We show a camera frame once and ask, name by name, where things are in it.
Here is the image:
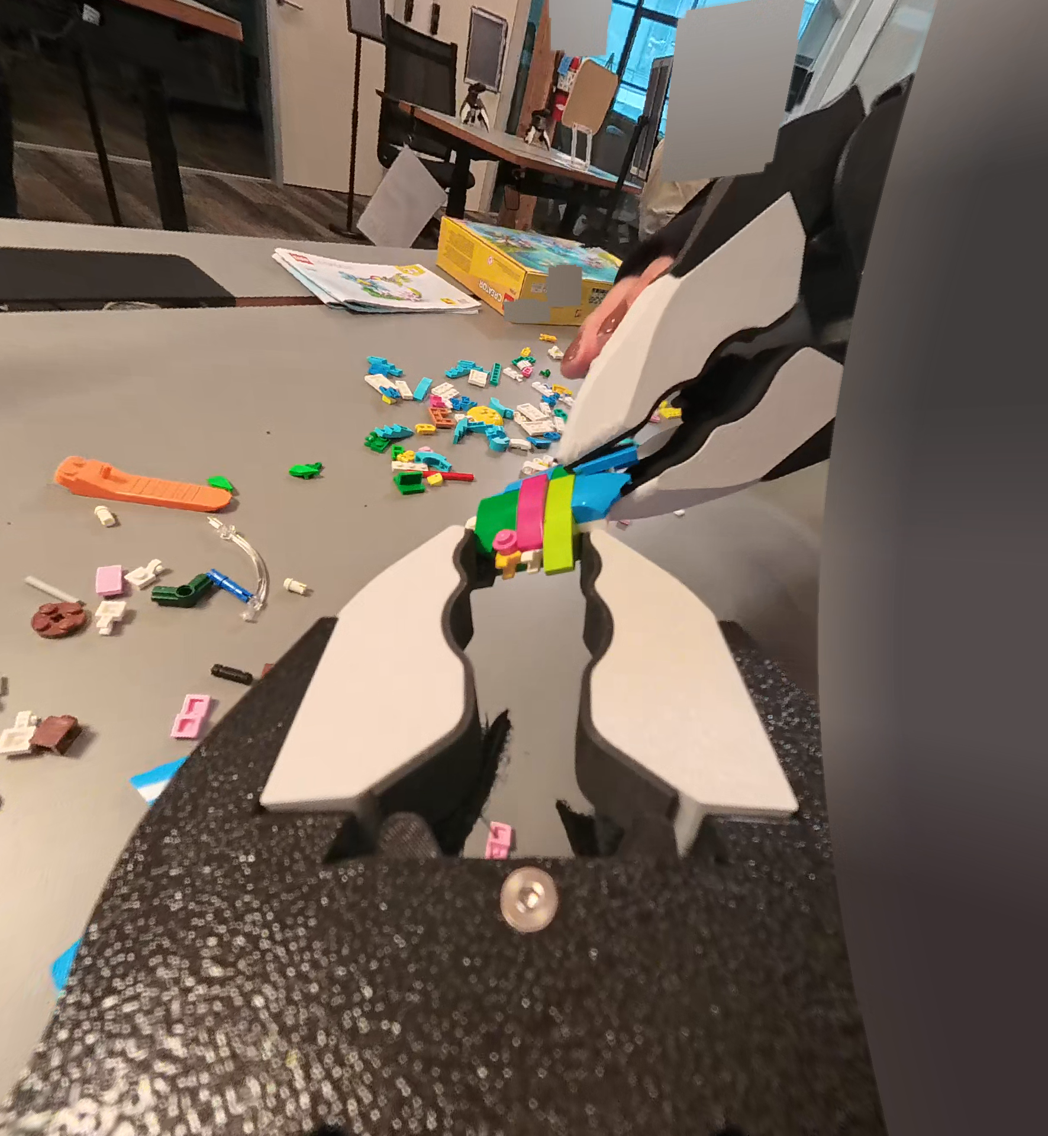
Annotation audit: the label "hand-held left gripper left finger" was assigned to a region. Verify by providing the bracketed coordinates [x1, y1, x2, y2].
[260, 524, 481, 840]

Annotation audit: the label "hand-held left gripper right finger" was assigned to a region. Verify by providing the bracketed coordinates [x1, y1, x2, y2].
[577, 530, 800, 857]

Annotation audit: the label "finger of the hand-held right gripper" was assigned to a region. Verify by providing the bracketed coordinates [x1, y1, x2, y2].
[617, 337, 846, 518]
[563, 191, 806, 469]

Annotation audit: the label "multicoloured lego model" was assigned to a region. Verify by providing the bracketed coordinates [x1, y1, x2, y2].
[470, 446, 642, 580]

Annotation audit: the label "transparent curved lego piece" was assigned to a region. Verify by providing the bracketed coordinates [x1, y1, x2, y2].
[206, 517, 270, 621]

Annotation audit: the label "yellow lego box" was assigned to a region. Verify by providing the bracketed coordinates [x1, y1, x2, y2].
[437, 215, 625, 328]

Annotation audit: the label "pile of loose lego pieces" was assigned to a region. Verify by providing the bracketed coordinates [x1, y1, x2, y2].
[362, 331, 686, 498]

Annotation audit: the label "lego instruction booklets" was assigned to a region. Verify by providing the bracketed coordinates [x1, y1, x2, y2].
[272, 247, 483, 314]

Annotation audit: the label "person's right hand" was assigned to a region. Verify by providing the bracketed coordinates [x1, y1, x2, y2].
[563, 270, 669, 376]

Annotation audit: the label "computer monitor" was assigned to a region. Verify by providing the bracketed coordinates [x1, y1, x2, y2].
[633, 56, 676, 185]

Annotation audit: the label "blue and white paper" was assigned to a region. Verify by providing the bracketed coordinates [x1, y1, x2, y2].
[128, 753, 193, 808]

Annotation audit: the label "cork board on stand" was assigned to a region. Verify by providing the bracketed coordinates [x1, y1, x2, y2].
[561, 57, 621, 170]

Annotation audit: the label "wooden desk with black legs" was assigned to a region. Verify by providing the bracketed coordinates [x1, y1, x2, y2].
[398, 100, 646, 223]

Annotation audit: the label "orange brick separator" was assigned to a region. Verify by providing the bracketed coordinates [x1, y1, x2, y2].
[55, 456, 234, 514]

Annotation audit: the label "white paper sheet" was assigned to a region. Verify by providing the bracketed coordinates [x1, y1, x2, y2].
[356, 146, 449, 250]

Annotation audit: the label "framed tablet on tripod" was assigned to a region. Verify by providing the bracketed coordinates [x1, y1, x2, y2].
[459, 6, 510, 127]

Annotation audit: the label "black mesh office chair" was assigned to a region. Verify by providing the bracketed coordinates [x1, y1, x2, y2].
[375, 14, 460, 174]

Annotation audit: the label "black sign stand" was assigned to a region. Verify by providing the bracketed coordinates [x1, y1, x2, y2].
[333, 0, 389, 238]

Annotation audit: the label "black table mat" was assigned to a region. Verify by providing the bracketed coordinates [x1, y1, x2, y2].
[0, 246, 234, 304]

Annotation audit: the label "dark wooden table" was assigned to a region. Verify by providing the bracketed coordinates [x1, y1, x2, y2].
[71, 0, 246, 234]

